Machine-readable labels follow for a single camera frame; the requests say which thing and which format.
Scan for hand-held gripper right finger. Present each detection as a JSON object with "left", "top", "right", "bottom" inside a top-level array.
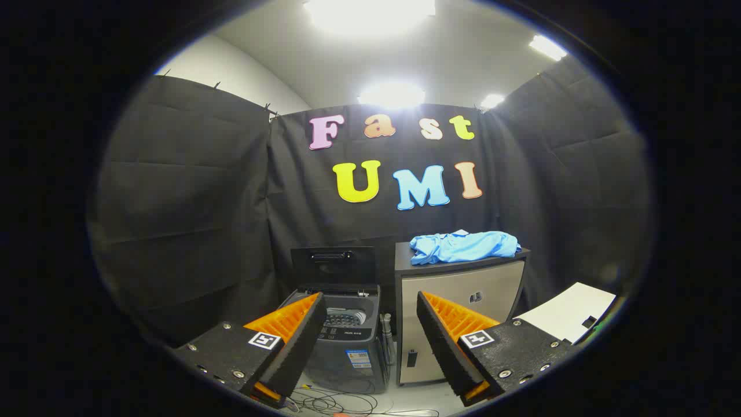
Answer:
[{"left": 416, "top": 291, "right": 574, "bottom": 407}]

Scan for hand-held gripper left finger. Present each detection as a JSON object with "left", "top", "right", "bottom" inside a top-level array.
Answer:
[{"left": 174, "top": 292, "right": 328, "bottom": 409}]

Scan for grey washing machine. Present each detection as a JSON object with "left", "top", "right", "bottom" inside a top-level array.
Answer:
[{"left": 279, "top": 283, "right": 395, "bottom": 394}]

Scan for light blue shirt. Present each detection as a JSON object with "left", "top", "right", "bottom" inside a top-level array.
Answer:
[{"left": 410, "top": 230, "right": 522, "bottom": 266}]

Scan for grey cabinet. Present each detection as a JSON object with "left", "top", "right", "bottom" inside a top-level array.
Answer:
[{"left": 395, "top": 242, "right": 531, "bottom": 386}]

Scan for white flat board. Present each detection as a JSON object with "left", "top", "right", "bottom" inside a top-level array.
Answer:
[{"left": 514, "top": 282, "right": 617, "bottom": 344}]

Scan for black backdrop cloth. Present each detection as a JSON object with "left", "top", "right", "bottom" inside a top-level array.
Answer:
[{"left": 87, "top": 55, "right": 655, "bottom": 348}]

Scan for long strip ceiling light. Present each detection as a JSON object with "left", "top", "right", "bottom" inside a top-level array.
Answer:
[{"left": 528, "top": 35, "right": 568, "bottom": 62}]

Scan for large ceiling light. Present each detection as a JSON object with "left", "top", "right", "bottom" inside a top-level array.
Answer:
[{"left": 304, "top": 0, "right": 436, "bottom": 36}]

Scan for grey washing machine hose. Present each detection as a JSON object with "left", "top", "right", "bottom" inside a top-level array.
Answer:
[{"left": 379, "top": 313, "right": 395, "bottom": 365}]

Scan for black floor cables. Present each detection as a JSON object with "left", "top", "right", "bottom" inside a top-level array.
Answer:
[{"left": 289, "top": 383, "right": 441, "bottom": 417}]

